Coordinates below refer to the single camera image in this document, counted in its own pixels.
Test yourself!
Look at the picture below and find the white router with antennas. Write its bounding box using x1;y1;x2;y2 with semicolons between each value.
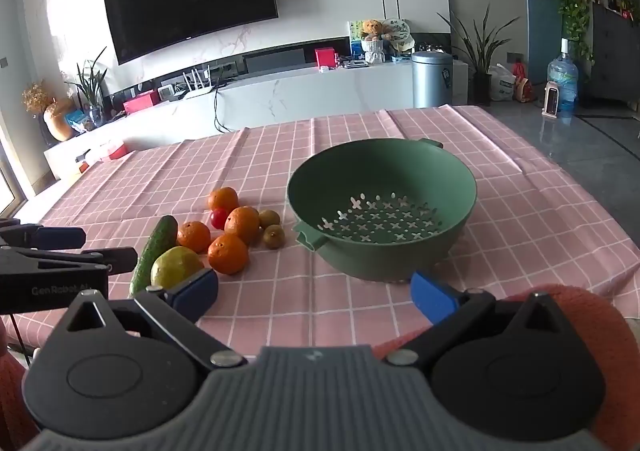
181;65;217;100

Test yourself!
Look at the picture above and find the green cucumber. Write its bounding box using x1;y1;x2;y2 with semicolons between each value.
129;215;179;299

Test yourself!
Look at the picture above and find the green plastic colander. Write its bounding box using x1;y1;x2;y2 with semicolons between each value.
286;137;478;283

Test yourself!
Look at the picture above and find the white knitted pot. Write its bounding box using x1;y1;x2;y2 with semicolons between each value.
361;38;387;65

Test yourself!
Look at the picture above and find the red bag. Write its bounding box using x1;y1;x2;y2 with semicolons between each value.
512;60;534;103

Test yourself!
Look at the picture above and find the potted long-leaf plant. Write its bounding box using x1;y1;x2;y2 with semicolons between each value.
64;47;109;128

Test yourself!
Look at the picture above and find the brown teddy bear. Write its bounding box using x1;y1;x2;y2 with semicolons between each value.
361;19;393;42

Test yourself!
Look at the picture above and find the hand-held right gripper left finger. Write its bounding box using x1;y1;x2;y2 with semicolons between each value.
65;268;247;368

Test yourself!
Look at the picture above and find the pink checked tablecloth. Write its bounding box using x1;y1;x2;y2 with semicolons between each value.
10;104;640;367

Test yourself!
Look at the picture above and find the black cable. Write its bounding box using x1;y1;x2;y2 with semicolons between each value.
212;84;238;133

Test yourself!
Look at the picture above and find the round printed hand fan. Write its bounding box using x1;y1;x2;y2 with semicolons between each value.
382;18;416;54

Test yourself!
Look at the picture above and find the snake plant in black pot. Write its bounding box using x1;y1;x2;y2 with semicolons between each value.
436;4;522;107

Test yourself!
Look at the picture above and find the orange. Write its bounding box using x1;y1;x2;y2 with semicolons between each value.
207;186;240;213
176;221;212;254
224;206;261;247
207;233;250;276

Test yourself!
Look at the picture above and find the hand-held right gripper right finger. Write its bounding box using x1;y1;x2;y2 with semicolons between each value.
384;271;583;366

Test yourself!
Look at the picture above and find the yellow-green pear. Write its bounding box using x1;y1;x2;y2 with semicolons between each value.
150;246;206;291

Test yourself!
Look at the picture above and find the white plastic bag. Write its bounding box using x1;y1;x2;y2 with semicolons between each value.
487;64;517;102

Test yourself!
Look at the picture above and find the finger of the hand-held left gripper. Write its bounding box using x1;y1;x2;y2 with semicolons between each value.
0;218;87;252
0;246;138;277

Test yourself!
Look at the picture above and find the large blue water bottle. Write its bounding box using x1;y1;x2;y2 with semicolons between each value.
547;38;580;118

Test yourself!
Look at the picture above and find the trailing pothos plant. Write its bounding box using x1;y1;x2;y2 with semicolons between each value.
525;0;597;63

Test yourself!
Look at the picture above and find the white marble television cabinet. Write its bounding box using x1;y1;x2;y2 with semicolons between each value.
44;58;473;182

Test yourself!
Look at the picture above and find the dark drawer cabinet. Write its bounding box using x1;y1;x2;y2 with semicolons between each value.
584;0;640;104

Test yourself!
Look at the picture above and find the flat red box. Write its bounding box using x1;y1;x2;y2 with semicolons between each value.
123;91;157;115

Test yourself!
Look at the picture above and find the grey metal trash can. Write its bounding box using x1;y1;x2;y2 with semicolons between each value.
411;51;454;109

